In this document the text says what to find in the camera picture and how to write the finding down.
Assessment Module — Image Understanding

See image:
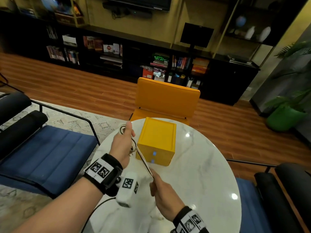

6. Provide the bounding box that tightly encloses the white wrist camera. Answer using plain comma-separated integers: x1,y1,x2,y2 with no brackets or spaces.
116,172,139,208

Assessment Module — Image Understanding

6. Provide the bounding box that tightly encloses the person's right hand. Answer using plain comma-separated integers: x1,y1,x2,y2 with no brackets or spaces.
149,168,185,222

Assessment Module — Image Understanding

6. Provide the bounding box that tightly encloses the black wristband with marker tags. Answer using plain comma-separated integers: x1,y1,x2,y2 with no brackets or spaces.
83,153,123,197
170,206,210,233

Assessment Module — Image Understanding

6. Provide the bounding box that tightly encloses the yellow box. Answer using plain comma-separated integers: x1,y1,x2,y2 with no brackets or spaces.
135,117,177,167

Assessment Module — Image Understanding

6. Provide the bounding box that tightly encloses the round marble table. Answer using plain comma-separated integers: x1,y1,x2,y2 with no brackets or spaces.
81,117,242,233

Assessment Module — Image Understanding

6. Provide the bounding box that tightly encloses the grey laptop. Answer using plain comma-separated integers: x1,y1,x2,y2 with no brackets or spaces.
226,54,253,66

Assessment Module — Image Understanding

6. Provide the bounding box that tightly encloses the green toy car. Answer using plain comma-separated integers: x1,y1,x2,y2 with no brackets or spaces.
152,53,170,62

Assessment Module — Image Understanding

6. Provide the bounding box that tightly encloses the patterned beige rug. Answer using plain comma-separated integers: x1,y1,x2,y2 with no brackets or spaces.
0,92,127,233

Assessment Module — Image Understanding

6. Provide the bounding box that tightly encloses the black soundbar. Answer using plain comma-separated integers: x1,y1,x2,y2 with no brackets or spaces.
102,2,153,19

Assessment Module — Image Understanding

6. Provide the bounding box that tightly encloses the white cable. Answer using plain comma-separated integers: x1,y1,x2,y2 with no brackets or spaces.
120,125,155,180

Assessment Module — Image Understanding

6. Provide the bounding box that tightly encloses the black camera cable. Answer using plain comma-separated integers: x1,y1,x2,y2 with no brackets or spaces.
81,197,117,233

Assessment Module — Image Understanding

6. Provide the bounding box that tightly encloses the row of colourful books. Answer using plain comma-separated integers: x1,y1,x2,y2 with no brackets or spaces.
171,55,191,70

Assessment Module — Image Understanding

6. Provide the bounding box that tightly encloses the blue armchair with black frame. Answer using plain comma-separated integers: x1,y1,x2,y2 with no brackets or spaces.
0,92,101,199
225,159,311,233

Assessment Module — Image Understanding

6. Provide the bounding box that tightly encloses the black monitor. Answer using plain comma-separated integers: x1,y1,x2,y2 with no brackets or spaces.
180,22,215,54

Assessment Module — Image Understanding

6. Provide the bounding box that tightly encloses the yellow chair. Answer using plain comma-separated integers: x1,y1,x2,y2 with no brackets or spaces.
128,77,201,126

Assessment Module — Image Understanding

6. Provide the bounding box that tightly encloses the green palm plant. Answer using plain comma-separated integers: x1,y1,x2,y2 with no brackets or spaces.
264,41,311,112

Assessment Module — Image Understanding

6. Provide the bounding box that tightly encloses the stack of orange books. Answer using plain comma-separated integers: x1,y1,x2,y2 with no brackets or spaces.
191,58,210,74

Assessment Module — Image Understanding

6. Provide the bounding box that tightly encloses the black wall television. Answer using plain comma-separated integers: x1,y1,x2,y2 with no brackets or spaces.
104,0,172,12

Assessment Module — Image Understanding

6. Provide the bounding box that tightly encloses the white vase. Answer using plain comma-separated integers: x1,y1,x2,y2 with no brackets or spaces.
258,26,271,43
244,26,256,40

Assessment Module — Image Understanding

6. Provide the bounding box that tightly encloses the yellow-framed shelf unit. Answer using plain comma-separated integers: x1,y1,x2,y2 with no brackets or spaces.
11,0,86,28

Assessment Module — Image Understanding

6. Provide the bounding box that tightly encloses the white box with red label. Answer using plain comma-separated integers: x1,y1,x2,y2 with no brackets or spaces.
103,43,123,56

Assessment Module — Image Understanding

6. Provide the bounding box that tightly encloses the dark tall shelf unit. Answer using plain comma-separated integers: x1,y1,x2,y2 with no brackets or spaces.
213,0,310,60

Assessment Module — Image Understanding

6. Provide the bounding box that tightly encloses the green plant pot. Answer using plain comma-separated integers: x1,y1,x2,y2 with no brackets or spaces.
265,104,308,133

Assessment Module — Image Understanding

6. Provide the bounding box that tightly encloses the person's left hand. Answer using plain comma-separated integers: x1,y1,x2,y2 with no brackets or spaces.
109,121,136,169

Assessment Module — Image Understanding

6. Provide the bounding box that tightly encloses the long black low bookshelf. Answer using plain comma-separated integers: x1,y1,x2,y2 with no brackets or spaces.
0,11,261,106

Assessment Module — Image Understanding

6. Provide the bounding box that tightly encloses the person's left forearm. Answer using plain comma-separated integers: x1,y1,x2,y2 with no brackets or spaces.
11,177,105,233

